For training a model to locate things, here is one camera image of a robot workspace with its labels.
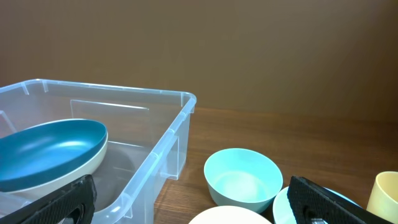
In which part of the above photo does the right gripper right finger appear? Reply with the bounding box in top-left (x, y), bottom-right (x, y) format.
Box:
top-left (287, 176), bottom-right (391, 224)

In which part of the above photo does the clear plastic storage container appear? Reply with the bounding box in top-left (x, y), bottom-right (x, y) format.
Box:
top-left (1, 79), bottom-right (197, 224)

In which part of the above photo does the light blue small bowl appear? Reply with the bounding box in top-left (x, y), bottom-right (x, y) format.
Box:
top-left (272, 185), bottom-right (361, 224)

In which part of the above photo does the mint green small bowl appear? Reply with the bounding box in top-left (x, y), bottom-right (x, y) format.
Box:
top-left (203, 148), bottom-right (284, 213)

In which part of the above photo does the pink small bowl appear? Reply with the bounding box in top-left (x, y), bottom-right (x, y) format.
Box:
top-left (189, 205), bottom-right (271, 224)

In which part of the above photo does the yellow cup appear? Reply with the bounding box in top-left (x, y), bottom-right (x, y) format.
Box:
top-left (366, 171), bottom-right (398, 223)

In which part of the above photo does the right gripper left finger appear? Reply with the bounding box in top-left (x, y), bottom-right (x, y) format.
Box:
top-left (1, 174), bottom-right (97, 224)

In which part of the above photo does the cream large bowl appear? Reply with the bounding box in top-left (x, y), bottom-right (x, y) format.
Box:
top-left (8, 134), bottom-right (109, 201)

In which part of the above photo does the dark blue bowl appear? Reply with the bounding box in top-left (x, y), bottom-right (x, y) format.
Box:
top-left (1, 119), bottom-right (108, 192)

